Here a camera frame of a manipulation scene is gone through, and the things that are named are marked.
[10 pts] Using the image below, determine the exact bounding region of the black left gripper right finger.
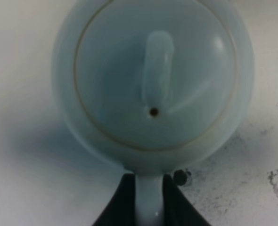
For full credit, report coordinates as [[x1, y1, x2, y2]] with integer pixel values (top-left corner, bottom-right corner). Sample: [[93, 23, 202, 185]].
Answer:
[[163, 175, 210, 226]]

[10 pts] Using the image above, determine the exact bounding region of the pale blue porcelain teapot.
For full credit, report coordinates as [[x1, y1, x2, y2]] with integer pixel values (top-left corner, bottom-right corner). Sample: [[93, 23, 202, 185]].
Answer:
[[52, 0, 254, 226]]

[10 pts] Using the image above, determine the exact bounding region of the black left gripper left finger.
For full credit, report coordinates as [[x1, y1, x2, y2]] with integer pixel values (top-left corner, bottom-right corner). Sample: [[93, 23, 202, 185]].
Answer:
[[93, 173, 135, 226]]

